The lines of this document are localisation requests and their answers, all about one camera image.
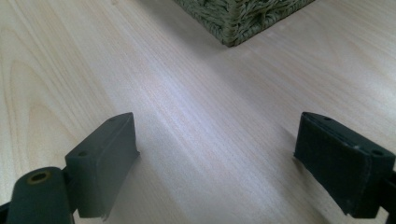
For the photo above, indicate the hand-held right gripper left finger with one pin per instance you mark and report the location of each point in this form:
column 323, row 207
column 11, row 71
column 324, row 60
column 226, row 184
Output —
column 99, row 165

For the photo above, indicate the green woven basket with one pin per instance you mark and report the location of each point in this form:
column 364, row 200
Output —
column 239, row 17

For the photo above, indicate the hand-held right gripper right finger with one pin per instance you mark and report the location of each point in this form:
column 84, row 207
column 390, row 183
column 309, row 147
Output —
column 342, row 168

